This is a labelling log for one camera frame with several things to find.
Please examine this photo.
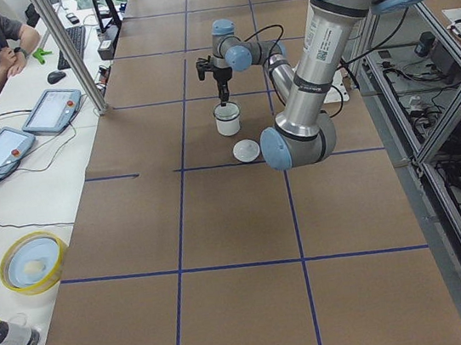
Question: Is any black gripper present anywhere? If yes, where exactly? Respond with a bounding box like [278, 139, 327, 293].
[212, 67, 231, 106]

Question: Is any clear glass funnel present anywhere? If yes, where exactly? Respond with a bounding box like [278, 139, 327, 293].
[213, 101, 241, 122]

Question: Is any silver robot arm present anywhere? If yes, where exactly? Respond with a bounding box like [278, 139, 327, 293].
[208, 0, 423, 171]

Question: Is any white enamel mug blue rim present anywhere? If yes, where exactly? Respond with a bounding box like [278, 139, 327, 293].
[215, 115, 241, 137]

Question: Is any white ceramic lid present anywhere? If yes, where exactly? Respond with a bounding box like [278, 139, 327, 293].
[232, 139, 260, 163]

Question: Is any black keyboard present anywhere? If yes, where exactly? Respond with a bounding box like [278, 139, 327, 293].
[50, 24, 92, 71]

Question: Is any black computer mouse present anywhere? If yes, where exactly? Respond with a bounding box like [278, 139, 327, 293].
[47, 71, 66, 84]

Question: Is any far blue teach pendant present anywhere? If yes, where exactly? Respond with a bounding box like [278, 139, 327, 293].
[21, 88, 82, 134]

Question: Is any green clamp tool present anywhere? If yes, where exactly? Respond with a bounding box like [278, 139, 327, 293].
[32, 48, 52, 65]

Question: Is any yellow rimmed bowl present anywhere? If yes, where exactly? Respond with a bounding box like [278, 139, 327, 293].
[0, 231, 67, 296]

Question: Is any clear water bottle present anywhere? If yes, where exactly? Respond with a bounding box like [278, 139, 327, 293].
[0, 319, 40, 345]

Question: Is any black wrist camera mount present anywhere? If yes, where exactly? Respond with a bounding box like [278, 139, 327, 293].
[195, 56, 215, 82]

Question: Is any black camera cable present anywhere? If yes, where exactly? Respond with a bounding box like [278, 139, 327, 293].
[236, 23, 289, 69]

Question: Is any aluminium frame post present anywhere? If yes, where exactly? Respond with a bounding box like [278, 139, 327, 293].
[31, 0, 108, 116]

